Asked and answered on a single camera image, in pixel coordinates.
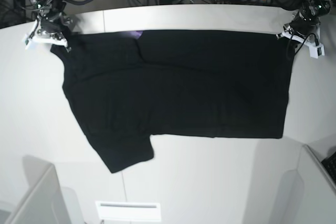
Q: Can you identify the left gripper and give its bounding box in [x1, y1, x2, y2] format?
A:
[285, 11, 320, 38]

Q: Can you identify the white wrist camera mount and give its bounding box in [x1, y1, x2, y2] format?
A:
[276, 26, 325, 59]
[23, 30, 71, 52]

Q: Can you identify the grey partition panel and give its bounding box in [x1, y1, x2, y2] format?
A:
[1, 156, 85, 223]

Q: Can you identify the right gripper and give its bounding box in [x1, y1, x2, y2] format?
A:
[36, 12, 73, 38]

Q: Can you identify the black T-shirt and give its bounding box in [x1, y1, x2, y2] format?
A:
[50, 30, 295, 173]

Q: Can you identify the white table cable slot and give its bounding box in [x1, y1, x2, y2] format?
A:
[96, 201, 162, 222]

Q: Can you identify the black keyboard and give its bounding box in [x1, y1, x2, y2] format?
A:
[322, 153, 336, 183]

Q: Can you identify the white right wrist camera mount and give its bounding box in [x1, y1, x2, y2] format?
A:
[23, 30, 71, 52]

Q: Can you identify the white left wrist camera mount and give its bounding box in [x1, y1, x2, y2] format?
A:
[276, 26, 325, 59]

